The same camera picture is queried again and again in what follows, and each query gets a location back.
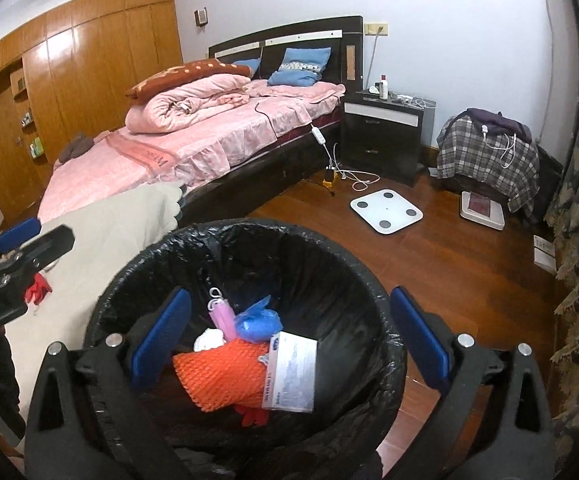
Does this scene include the pink folded quilt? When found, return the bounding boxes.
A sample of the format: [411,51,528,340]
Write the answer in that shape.
[126,74,251,133]

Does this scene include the orange foam net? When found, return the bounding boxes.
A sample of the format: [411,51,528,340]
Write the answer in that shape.
[172,337,270,413]

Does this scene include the dark purple cloth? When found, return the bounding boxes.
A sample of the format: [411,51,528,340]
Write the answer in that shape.
[464,108,533,141]

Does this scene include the white charger cable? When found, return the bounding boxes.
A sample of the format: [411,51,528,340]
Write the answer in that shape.
[482,125,515,168]

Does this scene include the black and white nightstand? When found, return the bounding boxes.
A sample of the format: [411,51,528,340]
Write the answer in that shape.
[339,89,425,186]

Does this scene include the white bathroom scale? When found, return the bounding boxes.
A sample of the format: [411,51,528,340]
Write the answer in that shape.
[350,189,424,235]

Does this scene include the large blue pillow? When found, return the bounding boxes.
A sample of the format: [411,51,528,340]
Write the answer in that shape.
[268,47,331,87]

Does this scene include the brown dotted pillow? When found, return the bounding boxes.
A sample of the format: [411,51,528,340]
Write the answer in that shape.
[126,58,251,101]

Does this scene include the white floor cables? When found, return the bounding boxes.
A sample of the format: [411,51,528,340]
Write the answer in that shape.
[319,142,380,192]

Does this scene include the bed with pink sheet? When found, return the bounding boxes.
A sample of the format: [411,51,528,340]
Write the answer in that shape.
[37,80,345,226]

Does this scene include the white flat box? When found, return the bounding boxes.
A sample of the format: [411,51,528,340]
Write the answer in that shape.
[459,190,506,231]

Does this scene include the grey cloth on bed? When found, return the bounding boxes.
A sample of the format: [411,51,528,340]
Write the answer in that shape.
[54,132,95,163]

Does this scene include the wooden wardrobe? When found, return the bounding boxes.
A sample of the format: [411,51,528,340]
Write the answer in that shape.
[0,0,185,246]

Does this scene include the small red cloth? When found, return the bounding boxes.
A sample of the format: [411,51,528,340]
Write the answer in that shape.
[24,272,53,306]

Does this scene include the black lined trash bin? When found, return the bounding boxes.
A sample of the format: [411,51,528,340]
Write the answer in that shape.
[84,217,407,480]

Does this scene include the grey panel heater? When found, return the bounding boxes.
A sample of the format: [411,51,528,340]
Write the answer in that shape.
[422,100,440,148]

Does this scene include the dark wooden headboard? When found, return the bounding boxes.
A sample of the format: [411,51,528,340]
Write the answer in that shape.
[208,15,364,96]

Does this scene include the white tissue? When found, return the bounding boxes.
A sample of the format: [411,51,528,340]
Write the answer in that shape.
[193,329,226,353]

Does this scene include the black cable on bed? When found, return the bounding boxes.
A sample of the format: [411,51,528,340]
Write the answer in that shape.
[254,87,320,133]

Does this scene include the white and blue box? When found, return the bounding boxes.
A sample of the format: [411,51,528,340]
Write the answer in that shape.
[260,331,319,413]

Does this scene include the dark red booklet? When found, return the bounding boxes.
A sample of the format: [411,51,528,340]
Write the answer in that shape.
[467,194,495,218]

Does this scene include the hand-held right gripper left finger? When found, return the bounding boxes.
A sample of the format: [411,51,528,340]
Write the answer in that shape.
[24,287,193,480]

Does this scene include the blue plastic bag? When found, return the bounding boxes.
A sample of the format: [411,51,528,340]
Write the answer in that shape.
[234,295,283,343]

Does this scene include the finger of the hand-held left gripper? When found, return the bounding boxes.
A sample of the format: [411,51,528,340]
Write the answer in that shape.
[0,217,40,263]
[0,225,75,341]

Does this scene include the small blue pillow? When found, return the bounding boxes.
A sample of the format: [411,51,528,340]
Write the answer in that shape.
[232,58,261,78]

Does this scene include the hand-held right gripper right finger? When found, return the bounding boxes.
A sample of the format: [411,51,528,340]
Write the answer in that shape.
[390,286,555,480]

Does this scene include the plaid cloth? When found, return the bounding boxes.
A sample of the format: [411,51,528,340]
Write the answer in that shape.
[437,112,540,211]

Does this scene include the beige tablecloth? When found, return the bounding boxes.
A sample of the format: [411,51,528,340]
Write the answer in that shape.
[2,182,185,411]

